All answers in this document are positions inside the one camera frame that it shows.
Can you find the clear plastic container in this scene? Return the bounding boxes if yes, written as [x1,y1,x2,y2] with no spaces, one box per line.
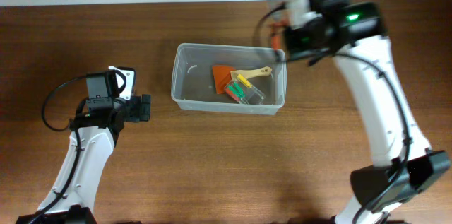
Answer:
[171,43,287,115]

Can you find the orange scraper wooden handle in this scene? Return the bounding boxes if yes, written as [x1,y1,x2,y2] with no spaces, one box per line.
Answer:
[212,65,272,94]

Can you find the clear screwdriver set case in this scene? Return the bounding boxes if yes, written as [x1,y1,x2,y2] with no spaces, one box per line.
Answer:
[224,74,266,105]

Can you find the orange black long-nose pliers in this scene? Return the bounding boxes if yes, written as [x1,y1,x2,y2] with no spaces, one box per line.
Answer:
[269,19,289,50]

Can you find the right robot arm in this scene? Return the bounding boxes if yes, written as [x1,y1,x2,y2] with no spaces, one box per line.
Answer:
[284,0,451,223]

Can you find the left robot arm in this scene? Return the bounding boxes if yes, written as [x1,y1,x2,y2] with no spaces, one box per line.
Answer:
[17,66,151,223]

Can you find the right black cable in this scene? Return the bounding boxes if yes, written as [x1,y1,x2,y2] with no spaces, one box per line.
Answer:
[252,3,414,224]

